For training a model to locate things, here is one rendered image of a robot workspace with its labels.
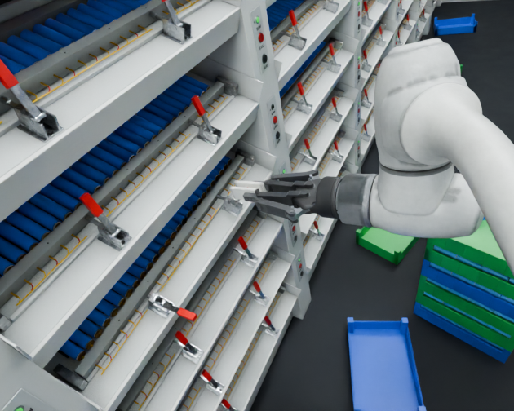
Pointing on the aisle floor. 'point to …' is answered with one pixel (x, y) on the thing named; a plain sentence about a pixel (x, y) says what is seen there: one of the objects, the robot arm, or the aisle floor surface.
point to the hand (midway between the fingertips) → (248, 190)
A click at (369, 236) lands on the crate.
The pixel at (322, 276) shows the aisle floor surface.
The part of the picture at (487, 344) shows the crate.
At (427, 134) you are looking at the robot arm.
